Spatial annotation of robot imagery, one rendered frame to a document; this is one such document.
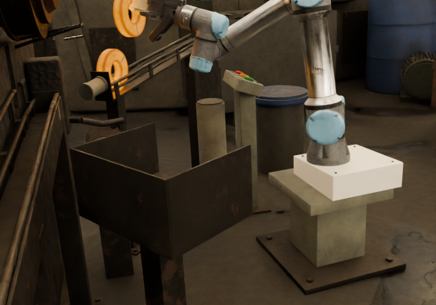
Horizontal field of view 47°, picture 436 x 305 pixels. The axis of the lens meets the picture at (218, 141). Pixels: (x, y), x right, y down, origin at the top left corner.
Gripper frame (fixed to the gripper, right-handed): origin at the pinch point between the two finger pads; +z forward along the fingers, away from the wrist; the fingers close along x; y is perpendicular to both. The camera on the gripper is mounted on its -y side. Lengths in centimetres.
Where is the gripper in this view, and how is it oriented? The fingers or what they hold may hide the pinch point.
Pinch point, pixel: (129, 7)
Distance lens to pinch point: 178.4
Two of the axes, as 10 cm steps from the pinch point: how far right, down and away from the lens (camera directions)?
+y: 1.9, -9.0, -4.0
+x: -3.8, 3.1, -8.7
